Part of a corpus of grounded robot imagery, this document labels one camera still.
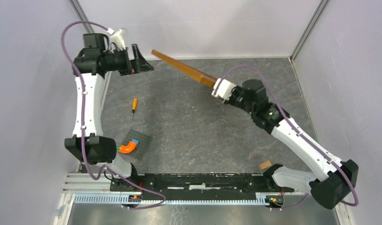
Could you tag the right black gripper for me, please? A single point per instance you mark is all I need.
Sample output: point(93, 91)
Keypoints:
point(235, 89)

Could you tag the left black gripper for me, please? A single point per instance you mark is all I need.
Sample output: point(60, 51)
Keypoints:
point(139, 64)

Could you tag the yellow handle screwdriver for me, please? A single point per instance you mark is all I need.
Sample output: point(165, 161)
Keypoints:
point(134, 107)

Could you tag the wooden picture frame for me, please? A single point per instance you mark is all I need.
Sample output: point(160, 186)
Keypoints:
point(193, 73)

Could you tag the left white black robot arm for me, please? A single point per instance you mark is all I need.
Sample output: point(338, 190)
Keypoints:
point(101, 54)

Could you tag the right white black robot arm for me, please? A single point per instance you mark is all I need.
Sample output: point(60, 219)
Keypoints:
point(330, 180)

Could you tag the small cardboard block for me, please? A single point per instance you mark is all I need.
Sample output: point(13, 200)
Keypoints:
point(265, 165)

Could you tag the grey building baseplate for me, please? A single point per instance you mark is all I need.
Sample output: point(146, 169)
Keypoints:
point(143, 145)

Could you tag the blue toy brick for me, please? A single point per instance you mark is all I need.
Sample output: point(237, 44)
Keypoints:
point(135, 141)

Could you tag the orange curved toy brick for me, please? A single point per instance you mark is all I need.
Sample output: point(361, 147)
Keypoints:
point(130, 147)

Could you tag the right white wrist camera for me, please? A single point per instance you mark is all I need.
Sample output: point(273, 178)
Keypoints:
point(223, 89)

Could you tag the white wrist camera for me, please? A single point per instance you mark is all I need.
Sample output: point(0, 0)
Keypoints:
point(223, 89)
point(117, 37)

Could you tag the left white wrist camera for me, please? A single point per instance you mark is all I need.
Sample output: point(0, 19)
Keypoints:
point(117, 37)

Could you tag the slotted cable duct rail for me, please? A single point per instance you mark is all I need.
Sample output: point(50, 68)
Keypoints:
point(126, 199)

